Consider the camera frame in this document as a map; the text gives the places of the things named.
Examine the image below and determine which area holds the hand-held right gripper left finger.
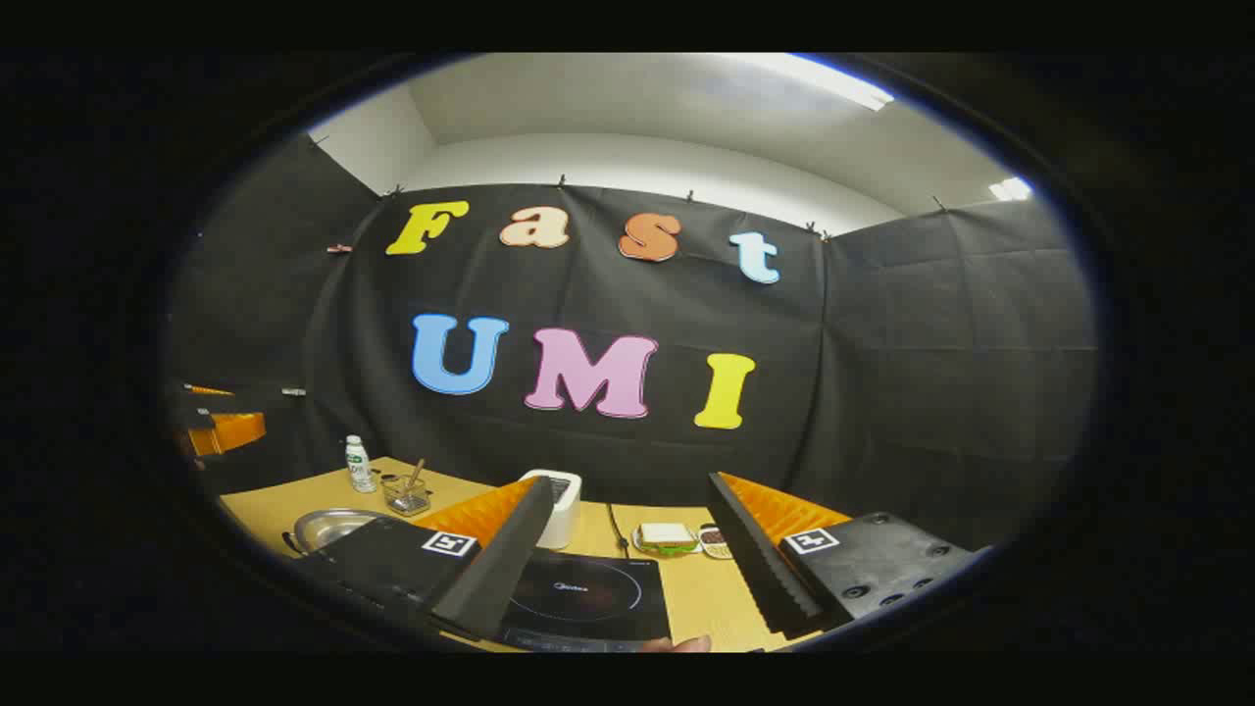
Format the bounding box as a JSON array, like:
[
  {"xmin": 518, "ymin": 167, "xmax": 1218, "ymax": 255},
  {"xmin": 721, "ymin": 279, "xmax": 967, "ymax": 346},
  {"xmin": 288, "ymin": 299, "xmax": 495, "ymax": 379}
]
[{"xmin": 290, "ymin": 477, "xmax": 557, "ymax": 652}]

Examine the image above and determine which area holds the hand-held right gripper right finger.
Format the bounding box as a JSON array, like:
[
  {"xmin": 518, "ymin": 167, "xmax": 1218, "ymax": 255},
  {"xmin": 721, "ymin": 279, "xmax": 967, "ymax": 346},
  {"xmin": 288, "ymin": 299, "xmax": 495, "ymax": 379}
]
[{"xmin": 706, "ymin": 471, "xmax": 987, "ymax": 642}]

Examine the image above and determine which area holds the black induction cooktop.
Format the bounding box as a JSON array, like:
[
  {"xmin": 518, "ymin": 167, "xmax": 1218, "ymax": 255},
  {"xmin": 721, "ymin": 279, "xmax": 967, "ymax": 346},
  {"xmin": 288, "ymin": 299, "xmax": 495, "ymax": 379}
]
[{"xmin": 495, "ymin": 549, "xmax": 673, "ymax": 653}]

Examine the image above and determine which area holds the stainless steel pot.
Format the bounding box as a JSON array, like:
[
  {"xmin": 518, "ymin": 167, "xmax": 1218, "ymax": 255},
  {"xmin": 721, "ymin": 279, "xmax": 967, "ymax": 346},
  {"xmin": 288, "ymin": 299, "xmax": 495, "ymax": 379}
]
[{"xmin": 282, "ymin": 508, "xmax": 398, "ymax": 558}]

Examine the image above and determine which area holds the sandwich on green plate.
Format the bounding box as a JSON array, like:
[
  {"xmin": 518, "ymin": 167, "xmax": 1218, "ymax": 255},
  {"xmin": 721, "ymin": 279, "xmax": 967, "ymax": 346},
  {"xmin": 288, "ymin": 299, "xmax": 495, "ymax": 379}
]
[{"xmin": 632, "ymin": 523, "xmax": 699, "ymax": 557}]

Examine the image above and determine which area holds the white toaster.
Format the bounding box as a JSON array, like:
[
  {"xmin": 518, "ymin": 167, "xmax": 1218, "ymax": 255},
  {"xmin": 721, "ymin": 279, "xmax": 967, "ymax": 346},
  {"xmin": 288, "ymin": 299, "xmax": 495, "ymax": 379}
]
[{"xmin": 520, "ymin": 469, "xmax": 583, "ymax": 550}]

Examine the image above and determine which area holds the white green-label drink bottle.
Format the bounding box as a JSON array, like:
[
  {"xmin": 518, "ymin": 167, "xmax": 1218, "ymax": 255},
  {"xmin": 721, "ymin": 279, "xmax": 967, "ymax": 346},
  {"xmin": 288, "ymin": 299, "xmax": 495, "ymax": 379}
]
[{"xmin": 345, "ymin": 435, "xmax": 377, "ymax": 494}]

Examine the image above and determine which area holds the long ceiling light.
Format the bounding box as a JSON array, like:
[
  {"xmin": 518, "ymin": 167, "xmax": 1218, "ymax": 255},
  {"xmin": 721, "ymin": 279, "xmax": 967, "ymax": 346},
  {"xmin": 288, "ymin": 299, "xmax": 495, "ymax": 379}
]
[{"xmin": 775, "ymin": 54, "xmax": 895, "ymax": 112}]

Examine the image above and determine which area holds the wire mesh utensil basket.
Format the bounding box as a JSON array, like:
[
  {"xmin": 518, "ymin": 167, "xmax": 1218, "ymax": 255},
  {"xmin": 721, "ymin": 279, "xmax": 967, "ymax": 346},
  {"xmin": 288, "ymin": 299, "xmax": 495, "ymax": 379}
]
[{"xmin": 381, "ymin": 475, "xmax": 432, "ymax": 518}]

